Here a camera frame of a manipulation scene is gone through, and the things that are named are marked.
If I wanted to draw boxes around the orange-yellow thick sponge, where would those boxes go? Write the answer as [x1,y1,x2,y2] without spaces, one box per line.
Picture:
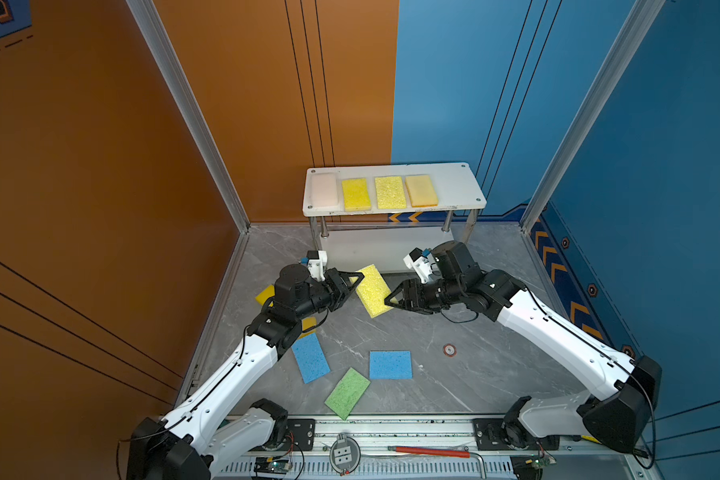
[405,175,439,208]

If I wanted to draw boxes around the round grey socket plate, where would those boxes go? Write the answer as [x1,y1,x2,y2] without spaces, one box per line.
[329,433,362,476]

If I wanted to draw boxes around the red handled tool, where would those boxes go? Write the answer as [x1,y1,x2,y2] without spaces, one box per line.
[387,446,487,479]

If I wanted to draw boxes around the aluminium corner post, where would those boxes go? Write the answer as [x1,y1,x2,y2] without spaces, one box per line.
[126,0,250,235]
[519,0,665,234]

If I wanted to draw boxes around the white foam sponge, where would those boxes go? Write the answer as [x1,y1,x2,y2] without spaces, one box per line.
[308,173,340,210]

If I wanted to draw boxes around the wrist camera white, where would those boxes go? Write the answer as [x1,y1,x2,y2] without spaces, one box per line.
[403,247,439,284]
[300,250,328,282]

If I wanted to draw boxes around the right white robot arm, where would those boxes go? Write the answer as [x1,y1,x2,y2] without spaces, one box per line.
[384,241,662,454]

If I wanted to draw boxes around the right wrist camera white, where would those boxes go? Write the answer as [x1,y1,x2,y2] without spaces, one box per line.
[403,247,439,284]

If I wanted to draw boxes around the white two-tier metal shelf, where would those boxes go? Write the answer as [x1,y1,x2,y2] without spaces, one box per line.
[302,162,486,273]

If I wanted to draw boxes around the bright yellow foam sponge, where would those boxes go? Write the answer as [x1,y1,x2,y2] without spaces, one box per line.
[255,285,275,306]

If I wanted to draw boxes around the green circuit board left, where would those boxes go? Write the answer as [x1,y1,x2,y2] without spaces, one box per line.
[253,457,293,477]

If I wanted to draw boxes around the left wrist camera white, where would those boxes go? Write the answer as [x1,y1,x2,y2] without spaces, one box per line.
[300,250,328,282]

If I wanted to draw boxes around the blue cellulose sponge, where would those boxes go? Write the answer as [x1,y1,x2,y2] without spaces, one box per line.
[369,351,413,380]
[291,333,330,384]

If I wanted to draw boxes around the aluminium left corner post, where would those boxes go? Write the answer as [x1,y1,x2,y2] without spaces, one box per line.
[126,0,250,235]

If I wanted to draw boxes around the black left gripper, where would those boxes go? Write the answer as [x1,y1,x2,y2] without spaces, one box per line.
[292,270,363,325]

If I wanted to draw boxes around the small red ring marker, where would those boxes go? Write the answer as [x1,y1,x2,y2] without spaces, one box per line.
[443,344,457,357]

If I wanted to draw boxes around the yellow foam sponge front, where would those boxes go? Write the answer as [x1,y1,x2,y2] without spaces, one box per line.
[342,178,372,212]

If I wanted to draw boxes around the circuit board right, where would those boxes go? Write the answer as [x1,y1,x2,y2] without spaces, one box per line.
[525,453,557,470]

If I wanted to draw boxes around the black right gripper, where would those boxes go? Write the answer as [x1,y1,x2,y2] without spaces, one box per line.
[382,278,464,314]

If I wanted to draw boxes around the yellow cellulose sponge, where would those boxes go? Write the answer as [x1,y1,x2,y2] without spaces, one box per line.
[374,176,407,210]
[352,264,392,319]

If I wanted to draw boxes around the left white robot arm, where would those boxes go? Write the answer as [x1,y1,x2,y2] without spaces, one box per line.
[115,264,364,479]

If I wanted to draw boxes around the aluminium front rail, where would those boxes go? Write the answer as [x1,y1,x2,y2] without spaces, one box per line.
[137,412,661,480]

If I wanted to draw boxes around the aluminium right corner post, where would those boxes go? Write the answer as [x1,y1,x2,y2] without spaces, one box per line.
[519,0,665,234]

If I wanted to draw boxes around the small orange-yellow sponge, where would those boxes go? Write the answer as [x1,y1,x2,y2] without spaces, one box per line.
[300,317,318,338]

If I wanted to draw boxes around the green cellulose sponge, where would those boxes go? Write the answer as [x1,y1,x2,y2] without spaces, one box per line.
[324,368,370,420]

